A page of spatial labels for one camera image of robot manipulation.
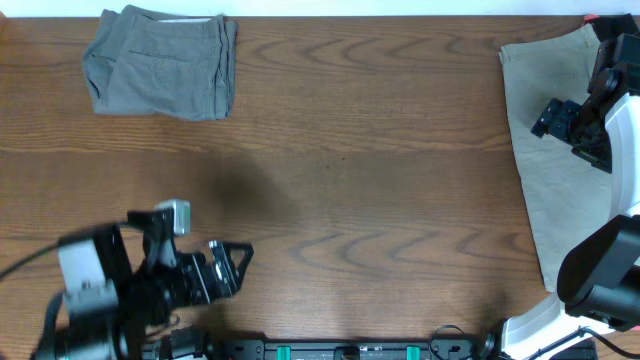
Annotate grey shorts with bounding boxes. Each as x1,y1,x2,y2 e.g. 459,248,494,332
82,5,238,121

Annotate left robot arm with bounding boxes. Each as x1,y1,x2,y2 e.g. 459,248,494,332
32,207,253,359

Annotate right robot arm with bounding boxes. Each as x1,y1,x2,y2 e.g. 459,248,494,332
483,27,639,359

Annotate beige khaki shorts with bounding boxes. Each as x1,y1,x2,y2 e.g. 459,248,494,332
499,25,639,292

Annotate pink red garment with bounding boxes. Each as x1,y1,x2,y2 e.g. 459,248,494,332
583,14,599,24

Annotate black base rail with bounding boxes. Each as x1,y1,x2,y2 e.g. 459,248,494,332
141,327,511,360

